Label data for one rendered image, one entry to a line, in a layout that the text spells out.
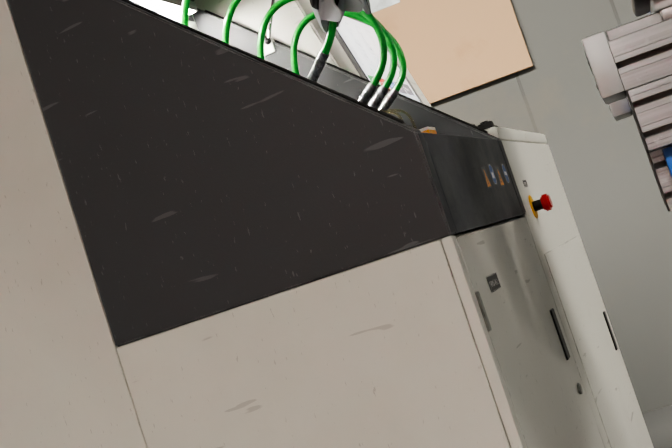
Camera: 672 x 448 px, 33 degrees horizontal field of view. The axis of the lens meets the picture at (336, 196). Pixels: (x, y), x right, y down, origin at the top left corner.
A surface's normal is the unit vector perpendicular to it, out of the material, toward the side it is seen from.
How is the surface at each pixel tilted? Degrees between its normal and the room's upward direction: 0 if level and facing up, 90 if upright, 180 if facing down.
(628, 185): 90
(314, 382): 90
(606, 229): 90
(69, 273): 90
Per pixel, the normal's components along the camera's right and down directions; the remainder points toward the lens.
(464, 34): -0.27, 0.01
